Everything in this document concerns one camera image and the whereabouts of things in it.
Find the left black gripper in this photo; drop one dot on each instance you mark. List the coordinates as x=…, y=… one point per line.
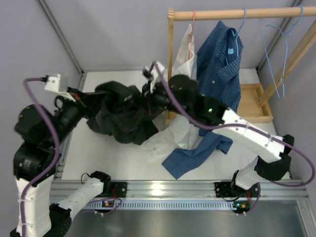
x=84, y=101

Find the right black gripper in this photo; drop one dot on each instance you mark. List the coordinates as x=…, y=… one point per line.
x=150, y=91

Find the black pinstripe shirt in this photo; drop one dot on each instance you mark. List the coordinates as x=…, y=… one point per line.
x=123, y=119

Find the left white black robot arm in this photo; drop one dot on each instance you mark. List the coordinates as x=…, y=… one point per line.
x=34, y=165

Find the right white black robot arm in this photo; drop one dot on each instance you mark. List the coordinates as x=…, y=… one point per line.
x=181, y=95

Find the white shirt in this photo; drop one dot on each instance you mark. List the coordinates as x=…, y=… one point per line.
x=179, y=133

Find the blue checked shirt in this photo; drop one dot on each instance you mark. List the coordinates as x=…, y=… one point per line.
x=217, y=80

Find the blue hanger holding shirt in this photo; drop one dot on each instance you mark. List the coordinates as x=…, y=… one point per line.
x=234, y=43

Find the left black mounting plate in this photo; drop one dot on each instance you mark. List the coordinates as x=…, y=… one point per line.
x=118, y=190

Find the wooden clothes rack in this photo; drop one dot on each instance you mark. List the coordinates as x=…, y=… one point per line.
x=254, y=104

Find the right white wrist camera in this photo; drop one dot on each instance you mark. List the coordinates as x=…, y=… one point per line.
x=153, y=74

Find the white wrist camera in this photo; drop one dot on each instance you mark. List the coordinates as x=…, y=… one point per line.
x=153, y=74
x=58, y=84

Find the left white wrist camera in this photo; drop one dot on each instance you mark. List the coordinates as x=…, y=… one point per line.
x=58, y=84

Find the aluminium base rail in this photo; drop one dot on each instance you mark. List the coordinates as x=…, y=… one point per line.
x=199, y=189

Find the pink wire hanger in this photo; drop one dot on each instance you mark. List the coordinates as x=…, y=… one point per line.
x=191, y=44

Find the left aluminium frame post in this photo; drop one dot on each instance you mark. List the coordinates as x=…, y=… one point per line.
x=53, y=22

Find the aluminium frame post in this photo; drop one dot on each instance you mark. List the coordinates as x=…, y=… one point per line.
x=53, y=22
x=283, y=26

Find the grey slotted cable duct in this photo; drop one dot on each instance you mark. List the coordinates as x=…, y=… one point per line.
x=166, y=205

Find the right aluminium frame post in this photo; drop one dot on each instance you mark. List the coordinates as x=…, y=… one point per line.
x=283, y=26

